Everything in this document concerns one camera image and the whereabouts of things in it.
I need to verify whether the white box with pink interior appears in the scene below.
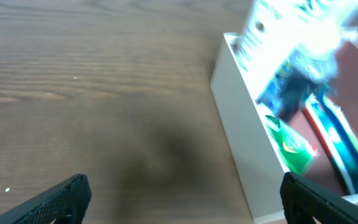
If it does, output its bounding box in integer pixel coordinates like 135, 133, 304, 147
209, 26, 358, 224

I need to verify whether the white conical tube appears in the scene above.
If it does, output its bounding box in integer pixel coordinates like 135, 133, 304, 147
236, 0, 321, 98

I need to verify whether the green Dettol soap packet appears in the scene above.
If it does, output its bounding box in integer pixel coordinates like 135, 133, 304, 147
264, 114, 319, 175

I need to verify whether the small toothpaste tube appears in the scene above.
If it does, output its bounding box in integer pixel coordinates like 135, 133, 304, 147
303, 93, 358, 194

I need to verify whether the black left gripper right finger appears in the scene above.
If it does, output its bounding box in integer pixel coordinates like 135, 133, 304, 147
280, 172, 358, 224

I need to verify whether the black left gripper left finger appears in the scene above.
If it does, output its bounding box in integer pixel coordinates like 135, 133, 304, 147
0, 174, 92, 224

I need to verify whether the clear bottle with blue liquid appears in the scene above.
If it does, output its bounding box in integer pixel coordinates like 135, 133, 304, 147
256, 17, 341, 121

